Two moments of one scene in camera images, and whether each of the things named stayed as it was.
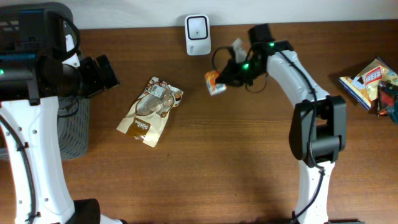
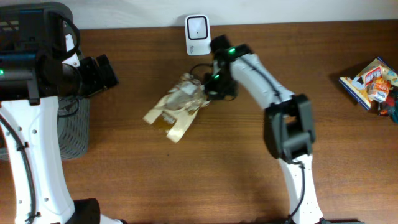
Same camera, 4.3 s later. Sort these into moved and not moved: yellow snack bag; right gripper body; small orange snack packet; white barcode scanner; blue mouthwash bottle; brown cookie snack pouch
Moved: small orange snack packet; right gripper body; brown cookie snack pouch
Not moved: white barcode scanner; blue mouthwash bottle; yellow snack bag
